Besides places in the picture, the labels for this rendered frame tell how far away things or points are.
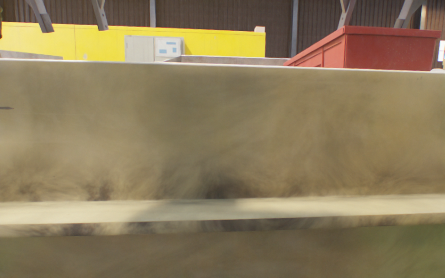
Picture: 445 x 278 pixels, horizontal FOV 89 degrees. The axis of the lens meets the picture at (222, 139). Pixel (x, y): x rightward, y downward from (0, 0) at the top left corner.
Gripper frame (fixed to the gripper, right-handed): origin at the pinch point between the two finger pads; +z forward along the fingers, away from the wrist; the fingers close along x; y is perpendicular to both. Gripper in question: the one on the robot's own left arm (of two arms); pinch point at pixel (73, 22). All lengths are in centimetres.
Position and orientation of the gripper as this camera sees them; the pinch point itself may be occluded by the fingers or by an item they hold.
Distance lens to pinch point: 69.0
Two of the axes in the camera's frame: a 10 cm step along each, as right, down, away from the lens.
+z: 0.3, 8.6, 5.2
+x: -10.0, 0.3, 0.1
